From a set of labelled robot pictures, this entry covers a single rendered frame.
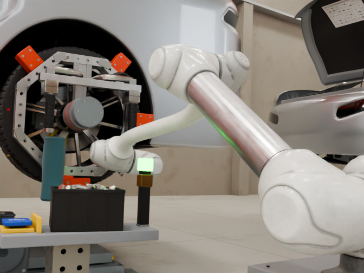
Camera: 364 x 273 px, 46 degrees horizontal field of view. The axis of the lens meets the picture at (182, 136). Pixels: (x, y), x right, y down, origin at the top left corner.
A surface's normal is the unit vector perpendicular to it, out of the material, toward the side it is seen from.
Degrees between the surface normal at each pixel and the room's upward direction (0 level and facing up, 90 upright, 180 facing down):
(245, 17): 90
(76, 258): 90
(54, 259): 90
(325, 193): 62
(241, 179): 90
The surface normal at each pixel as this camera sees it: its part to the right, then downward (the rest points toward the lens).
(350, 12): -0.58, 0.74
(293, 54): 0.58, -0.04
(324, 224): 0.25, 0.14
